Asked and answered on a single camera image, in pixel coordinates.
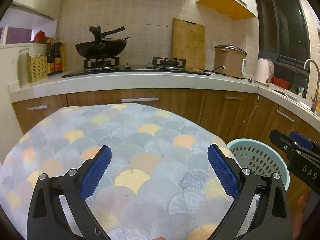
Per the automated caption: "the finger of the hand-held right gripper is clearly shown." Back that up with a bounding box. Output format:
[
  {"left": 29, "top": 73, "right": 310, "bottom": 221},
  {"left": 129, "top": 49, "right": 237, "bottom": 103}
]
[
  {"left": 289, "top": 130, "right": 314, "bottom": 151},
  {"left": 269, "top": 129, "right": 297, "bottom": 156}
]

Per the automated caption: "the dark kitchen window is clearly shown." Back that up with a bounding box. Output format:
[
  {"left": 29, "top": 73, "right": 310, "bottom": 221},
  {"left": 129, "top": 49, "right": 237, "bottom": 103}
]
[{"left": 253, "top": 0, "right": 313, "bottom": 81}]

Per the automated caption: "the beige cylindrical canister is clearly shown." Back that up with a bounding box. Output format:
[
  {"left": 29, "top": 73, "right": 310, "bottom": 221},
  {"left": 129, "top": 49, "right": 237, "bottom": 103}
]
[{"left": 17, "top": 48, "right": 32, "bottom": 88}]

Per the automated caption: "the black power cable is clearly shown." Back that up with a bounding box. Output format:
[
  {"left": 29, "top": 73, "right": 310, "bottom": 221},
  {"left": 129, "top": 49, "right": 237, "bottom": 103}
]
[{"left": 199, "top": 66, "right": 252, "bottom": 82}]

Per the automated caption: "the black glass gas stove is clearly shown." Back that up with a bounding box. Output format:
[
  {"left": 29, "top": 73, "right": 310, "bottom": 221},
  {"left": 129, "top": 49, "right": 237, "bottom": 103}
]
[{"left": 61, "top": 56, "right": 212, "bottom": 78}]

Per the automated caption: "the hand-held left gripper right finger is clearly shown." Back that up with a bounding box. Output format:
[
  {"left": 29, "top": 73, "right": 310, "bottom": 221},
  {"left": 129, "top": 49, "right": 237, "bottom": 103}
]
[{"left": 207, "top": 144, "right": 293, "bottom": 240}]

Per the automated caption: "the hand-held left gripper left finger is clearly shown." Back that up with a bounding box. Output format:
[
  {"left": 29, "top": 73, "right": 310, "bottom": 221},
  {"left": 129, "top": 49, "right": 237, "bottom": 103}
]
[{"left": 26, "top": 145, "right": 112, "bottom": 240}]

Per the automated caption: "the pan lid with black handle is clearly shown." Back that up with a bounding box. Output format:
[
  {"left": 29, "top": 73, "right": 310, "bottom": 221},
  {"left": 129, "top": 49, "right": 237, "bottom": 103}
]
[{"left": 89, "top": 25, "right": 128, "bottom": 46}]

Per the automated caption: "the yellow plastic basket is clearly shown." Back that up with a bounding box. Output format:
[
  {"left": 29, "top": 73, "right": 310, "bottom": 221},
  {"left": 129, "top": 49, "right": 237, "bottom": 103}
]
[{"left": 29, "top": 55, "right": 49, "bottom": 83}]

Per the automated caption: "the brown rice cooker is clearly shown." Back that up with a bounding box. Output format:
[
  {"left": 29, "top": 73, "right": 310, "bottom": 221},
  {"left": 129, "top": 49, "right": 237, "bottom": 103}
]
[{"left": 214, "top": 44, "right": 247, "bottom": 78}]

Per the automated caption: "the steel kitchen sink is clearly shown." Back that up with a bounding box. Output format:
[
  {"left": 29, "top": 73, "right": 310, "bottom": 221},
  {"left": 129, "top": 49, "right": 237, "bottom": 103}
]
[{"left": 271, "top": 87, "right": 320, "bottom": 111}]

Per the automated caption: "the dark sauce bottle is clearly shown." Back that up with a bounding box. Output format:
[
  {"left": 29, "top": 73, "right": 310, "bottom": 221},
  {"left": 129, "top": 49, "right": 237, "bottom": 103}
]
[{"left": 47, "top": 42, "right": 56, "bottom": 76}]

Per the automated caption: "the white and orange wall cabinet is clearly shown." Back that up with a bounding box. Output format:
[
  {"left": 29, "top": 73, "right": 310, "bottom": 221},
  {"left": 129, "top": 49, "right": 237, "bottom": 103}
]
[{"left": 195, "top": 0, "right": 258, "bottom": 20}]

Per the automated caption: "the red packet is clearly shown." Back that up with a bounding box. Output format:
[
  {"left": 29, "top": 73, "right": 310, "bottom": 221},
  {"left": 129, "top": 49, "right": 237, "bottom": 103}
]
[{"left": 30, "top": 30, "right": 54, "bottom": 44}]

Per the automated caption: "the sauce bottle with red label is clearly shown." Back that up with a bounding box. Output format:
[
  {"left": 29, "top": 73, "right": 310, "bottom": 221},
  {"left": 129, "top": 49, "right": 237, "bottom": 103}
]
[{"left": 54, "top": 42, "right": 65, "bottom": 74}]

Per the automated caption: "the white electric kettle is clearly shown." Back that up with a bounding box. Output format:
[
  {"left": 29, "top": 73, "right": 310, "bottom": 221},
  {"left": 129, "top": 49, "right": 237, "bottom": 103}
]
[{"left": 254, "top": 58, "right": 275, "bottom": 86}]

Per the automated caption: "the bamboo cutting board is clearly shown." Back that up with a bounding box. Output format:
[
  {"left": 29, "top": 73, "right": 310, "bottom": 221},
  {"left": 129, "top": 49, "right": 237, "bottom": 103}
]
[{"left": 172, "top": 18, "right": 206, "bottom": 70}]

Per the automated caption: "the black wok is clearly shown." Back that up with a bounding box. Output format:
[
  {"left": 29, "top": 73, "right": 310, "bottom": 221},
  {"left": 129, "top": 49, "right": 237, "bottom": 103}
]
[{"left": 74, "top": 41, "right": 131, "bottom": 59}]

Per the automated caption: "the steel kitchen faucet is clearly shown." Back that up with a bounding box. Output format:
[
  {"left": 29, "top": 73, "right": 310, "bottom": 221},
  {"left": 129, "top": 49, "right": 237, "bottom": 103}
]
[{"left": 304, "top": 59, "right": 320, "bottom": 113}]

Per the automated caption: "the dark jar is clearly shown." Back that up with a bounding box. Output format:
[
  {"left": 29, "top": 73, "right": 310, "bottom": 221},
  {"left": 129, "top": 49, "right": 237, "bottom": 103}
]
[{"left": 290, "top": 83, "right": 306, "bottom": 97}]

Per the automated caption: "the white hanging cord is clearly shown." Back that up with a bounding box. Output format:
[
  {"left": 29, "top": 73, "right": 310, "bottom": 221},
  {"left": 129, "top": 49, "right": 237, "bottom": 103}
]
[{"left": 243, "top": 85, "right": 259, "bottom": 124}]

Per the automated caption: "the person's right forearm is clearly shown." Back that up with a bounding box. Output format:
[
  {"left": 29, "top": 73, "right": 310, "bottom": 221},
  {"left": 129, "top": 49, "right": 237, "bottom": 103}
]
[{"left": 292, "top": 191, "right": 313, "bottom": 240}]

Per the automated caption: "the red box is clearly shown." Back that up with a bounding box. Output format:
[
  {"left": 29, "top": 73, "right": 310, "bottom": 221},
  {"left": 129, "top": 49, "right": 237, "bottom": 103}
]
[{"left": 270, "top": 76, "right": 291, "bottom": 89}]

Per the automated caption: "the light blue perforated plastic basket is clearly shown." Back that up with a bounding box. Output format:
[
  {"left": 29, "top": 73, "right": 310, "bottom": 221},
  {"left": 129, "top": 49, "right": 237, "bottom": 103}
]
[{"left": 227, "top": 138, "right": 290, "bottom": 202}]

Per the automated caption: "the fan patterned tablecloth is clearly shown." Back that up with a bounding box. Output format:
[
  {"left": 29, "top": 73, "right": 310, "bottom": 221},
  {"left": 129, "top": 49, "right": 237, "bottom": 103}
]
[{"left": 0, "top": 103, "right": 251, "bottom": 240}]

